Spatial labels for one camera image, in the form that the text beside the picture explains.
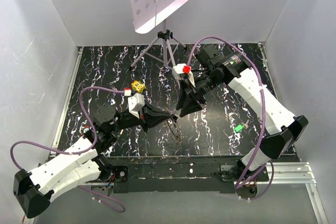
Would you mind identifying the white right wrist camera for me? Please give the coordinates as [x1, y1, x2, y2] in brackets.
[172, 63, 195, 86]

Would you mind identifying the purple cable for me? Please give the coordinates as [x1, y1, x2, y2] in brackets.
[9, 86, 132, 214]
[186, 36, 275, 200]

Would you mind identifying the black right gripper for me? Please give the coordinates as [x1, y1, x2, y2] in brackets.
[175, 69, 222, 119]

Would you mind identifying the green tag key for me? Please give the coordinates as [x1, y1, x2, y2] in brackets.
[234, 120, 249, 133]

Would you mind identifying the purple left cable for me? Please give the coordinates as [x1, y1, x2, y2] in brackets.
[9, 86, 132, 214]

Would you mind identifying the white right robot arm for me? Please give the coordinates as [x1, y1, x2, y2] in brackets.
[172, 45, 308, 181]

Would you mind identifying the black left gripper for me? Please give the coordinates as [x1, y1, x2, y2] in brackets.
[109, 100, 172, 132]

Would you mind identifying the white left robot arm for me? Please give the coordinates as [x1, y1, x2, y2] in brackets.
[13, 103, 177, 219]

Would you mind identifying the yellow owl number block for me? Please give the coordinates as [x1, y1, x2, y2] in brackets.
[131, 80, 146, 93]

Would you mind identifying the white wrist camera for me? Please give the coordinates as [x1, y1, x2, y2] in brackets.
[128, 93, 145, 119]
[172, 63, 195, 86]

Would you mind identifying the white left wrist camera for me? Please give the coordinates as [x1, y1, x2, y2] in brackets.
[128, 93, 145, 119]

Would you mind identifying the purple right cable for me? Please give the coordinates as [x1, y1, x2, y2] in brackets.
[186, 36, 275, 200]

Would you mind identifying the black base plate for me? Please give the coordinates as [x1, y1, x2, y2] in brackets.
[101, 156, 241, 194]

